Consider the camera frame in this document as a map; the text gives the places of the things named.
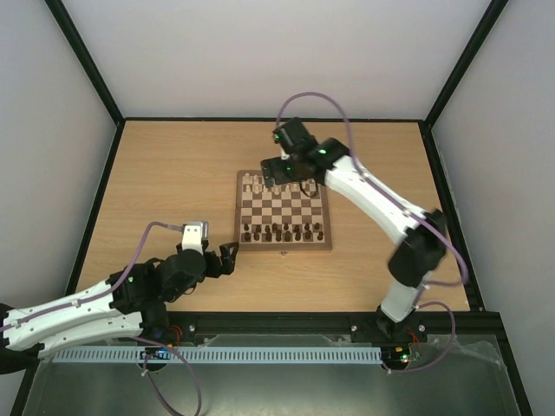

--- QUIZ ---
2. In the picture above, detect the black enclosure frame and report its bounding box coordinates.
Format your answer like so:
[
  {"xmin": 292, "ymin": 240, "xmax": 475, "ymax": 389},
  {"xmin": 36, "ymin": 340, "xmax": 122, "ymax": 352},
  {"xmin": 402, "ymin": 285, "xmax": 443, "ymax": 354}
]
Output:
[{"xmin": 8, "ymin": 0, "xmax": 555, "ymax": 416}]

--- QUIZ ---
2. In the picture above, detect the clear plastic sheet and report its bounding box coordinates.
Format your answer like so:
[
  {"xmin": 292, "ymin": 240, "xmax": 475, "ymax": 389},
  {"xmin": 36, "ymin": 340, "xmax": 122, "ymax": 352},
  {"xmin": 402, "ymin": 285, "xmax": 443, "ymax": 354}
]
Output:
[{"xmin": 426, "ymin": 335, "xmax": 506, "ymax": 370}]

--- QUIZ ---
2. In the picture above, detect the wooden chess board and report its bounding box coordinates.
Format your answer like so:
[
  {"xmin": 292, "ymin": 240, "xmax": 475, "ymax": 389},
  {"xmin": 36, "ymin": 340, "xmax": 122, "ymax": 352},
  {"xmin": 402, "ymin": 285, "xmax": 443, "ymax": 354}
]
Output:
[{"xmin": 234, "ymin": 170, "xmax": 332, "ymax": 252}]

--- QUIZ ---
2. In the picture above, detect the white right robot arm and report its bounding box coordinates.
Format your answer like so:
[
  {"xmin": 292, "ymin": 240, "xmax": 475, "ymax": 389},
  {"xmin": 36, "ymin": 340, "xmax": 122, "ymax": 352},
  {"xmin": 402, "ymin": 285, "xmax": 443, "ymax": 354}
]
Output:
[{"xmin": 234, "ymin": 118, "xmax": 447, "ymax": 340}]

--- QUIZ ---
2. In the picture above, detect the white slotted cable duct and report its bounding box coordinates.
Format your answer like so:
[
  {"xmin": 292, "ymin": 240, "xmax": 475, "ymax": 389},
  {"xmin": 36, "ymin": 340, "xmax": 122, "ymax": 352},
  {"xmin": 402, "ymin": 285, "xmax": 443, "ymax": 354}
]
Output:
[{"xmin": 52, "ymin": 346, "xmax": 382, "ymax": 365}]

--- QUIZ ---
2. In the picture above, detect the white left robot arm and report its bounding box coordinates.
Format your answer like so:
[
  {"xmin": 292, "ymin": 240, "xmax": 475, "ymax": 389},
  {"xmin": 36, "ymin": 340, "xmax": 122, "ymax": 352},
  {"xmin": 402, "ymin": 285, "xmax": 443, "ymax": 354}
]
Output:
[{"xmin": 1, "ymin": 250, "xmax": 235, "ymax": 374}]

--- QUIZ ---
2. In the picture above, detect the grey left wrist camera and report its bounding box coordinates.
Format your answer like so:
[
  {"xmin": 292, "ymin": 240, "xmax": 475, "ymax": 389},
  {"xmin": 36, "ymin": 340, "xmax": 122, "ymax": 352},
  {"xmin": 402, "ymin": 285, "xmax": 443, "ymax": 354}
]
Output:
[{"xmin": 180, "ymin": 220, "xmax": 209, "ymax": 254}]

